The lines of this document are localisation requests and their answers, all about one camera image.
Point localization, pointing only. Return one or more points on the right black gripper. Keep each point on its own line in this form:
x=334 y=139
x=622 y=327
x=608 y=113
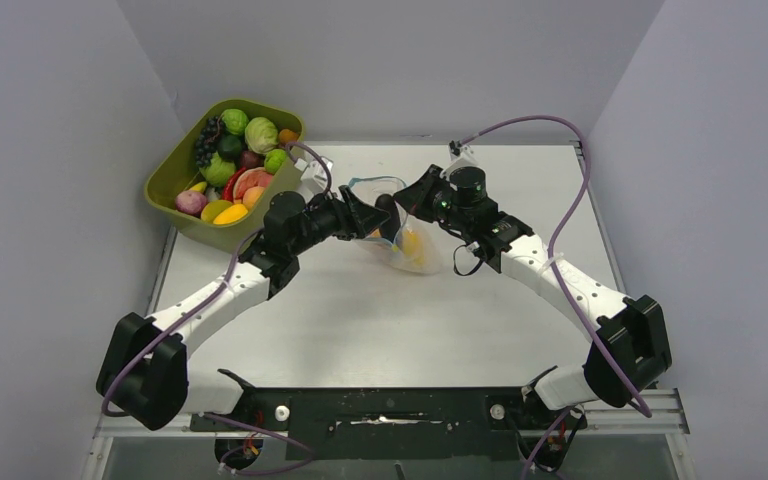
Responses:
x=416 y=199

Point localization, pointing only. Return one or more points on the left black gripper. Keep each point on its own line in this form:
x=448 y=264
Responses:
x=366 y=216

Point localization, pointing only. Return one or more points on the purple eggplant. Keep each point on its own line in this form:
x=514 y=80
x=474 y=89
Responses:
x=389 y=229

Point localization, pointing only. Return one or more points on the clear zip top bag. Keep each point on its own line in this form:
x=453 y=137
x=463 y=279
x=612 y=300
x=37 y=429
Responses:
x=368 y=189

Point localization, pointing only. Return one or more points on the yellow bell pepper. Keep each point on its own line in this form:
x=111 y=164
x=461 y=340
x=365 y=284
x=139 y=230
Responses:
x=411 y=244

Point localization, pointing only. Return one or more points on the dark green avocado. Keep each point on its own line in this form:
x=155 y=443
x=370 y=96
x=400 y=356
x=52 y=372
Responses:
x=230 y=148

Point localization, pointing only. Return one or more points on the green bumpy fruit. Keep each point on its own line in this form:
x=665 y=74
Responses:
x=234 y=121

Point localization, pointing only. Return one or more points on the dark grape bunch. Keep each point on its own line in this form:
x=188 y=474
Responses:
x=206 y=143

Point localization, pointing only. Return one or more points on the green cabbage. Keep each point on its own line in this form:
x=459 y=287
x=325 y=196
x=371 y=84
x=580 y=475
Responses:
x=261 y=135
x=217 y=171

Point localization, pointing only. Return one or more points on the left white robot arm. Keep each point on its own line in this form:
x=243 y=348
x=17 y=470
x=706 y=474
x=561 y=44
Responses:
x=145 y=374

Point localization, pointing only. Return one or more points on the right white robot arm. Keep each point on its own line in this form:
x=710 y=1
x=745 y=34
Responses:
x=629 y=347

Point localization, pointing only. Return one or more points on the lime green fruit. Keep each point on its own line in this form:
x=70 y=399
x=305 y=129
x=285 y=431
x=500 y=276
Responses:
x=274 y=159

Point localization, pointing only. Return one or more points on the orange apricot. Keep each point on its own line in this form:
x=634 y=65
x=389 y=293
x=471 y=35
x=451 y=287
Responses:
x=252 y=196

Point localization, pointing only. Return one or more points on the orange tangerine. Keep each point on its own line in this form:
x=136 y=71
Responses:
x=286 y=136

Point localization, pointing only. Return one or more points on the watermelon slice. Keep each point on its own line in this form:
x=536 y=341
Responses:
x=255 y=177

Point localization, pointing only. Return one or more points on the yellow mango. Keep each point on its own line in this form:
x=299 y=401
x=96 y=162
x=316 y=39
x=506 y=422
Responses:
x=231 y=215

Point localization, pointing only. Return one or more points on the red chili pepper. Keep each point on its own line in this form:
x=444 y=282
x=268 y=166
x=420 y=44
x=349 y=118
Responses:
x=228 y=191

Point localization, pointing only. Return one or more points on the yellow banana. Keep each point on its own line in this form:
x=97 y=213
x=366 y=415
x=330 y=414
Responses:
x=199 y=187

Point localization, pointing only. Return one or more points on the pink red onion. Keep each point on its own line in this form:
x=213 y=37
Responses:
x=190 y=202

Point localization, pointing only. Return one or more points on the olive green plastic bin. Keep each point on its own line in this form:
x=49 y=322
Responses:
x=179 y=172

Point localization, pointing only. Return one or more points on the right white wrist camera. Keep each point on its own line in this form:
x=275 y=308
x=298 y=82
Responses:
x=460 y=156

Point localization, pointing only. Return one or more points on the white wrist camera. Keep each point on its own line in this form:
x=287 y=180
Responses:
x=314 y=176
x=460 y=156

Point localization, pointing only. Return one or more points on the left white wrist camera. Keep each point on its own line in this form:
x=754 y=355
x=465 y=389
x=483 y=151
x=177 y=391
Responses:
x=314 y=176

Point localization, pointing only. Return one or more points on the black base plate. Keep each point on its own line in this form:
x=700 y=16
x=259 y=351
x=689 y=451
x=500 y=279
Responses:
x=497 y=423

